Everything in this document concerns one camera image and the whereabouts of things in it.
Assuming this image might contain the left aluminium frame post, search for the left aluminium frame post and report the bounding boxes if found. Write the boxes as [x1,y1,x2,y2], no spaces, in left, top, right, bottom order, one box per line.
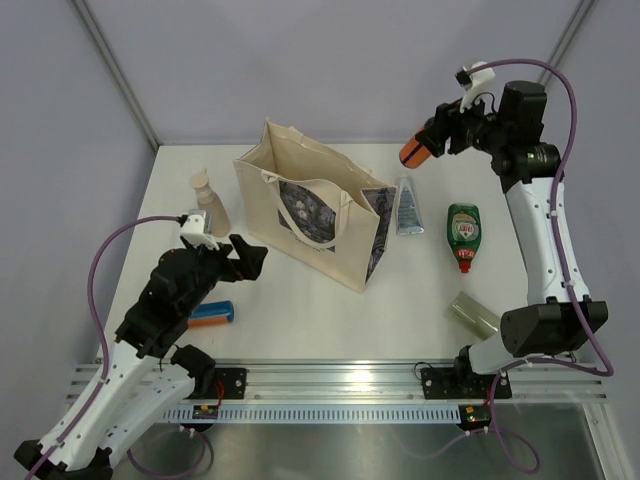
[68,0,161,153]

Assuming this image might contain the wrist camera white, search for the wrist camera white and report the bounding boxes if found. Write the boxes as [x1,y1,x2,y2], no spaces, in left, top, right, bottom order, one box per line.
[180,210,219,250]
[455,61,496,113]

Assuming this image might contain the right aluminium frame post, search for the right aluminium frame post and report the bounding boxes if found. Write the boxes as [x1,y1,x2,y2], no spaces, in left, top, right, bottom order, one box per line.
[504,0,600,151]

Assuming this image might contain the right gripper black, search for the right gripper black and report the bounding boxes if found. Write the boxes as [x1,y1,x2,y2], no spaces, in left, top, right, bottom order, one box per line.
[416,88,510,159]

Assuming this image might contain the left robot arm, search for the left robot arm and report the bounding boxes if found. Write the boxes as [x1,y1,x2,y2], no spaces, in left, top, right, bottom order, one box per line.
[14,234,268,479]

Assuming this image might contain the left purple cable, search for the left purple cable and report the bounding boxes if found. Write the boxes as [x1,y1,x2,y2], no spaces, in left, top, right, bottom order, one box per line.
[22,213,216,480]

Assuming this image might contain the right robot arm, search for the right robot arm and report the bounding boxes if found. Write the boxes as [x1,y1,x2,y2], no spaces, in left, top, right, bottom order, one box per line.
[416,81,608,397]

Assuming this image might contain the white slotted cable duct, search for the white slotted cable duct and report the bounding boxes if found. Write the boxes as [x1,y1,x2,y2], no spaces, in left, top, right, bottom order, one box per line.
[158,405,462,425]

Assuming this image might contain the lying green bottle beige cap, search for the lying green bottle beige cap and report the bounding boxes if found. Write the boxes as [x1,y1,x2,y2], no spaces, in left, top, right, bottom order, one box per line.
[449,292,500,340]

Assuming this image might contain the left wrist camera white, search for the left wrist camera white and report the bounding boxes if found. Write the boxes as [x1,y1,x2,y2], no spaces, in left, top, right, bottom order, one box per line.
[180,210,219,250]

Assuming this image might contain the silver blue tube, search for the silver blue tube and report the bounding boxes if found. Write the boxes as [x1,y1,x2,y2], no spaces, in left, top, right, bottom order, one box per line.
[396,176,424,236]

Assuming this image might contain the aluminium frame post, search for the aluminium frame post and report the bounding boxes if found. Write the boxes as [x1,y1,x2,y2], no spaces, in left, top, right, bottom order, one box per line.
[68,0,161,153]
[504,0,600,151]

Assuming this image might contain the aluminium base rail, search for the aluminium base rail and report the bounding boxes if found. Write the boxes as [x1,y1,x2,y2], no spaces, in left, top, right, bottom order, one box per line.
[217,360,607,405]

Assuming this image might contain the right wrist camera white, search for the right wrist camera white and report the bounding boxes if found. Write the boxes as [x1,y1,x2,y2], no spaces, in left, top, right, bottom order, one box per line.
[455,61,496,113]

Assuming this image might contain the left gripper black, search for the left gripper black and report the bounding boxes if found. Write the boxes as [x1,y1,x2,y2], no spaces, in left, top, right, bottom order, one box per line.
[179,234,267,317]

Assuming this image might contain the beige pump bottle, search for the beige pump bottle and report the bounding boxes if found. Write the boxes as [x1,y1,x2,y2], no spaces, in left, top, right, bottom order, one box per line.
[189,168,231,237]

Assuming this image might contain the beige canvas tote bag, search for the beige canvas tote bag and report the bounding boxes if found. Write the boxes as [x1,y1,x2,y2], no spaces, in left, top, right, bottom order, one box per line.
[234,121,397,292]

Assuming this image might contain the orange blue spray bottle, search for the orange blue spray bottle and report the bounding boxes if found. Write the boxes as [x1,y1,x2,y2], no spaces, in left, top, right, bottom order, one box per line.
[399,130,431,169]

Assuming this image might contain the blue orange lying bottle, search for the blue orange lying bottle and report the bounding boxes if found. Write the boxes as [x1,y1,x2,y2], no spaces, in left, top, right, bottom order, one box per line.
[188,301,235,328]

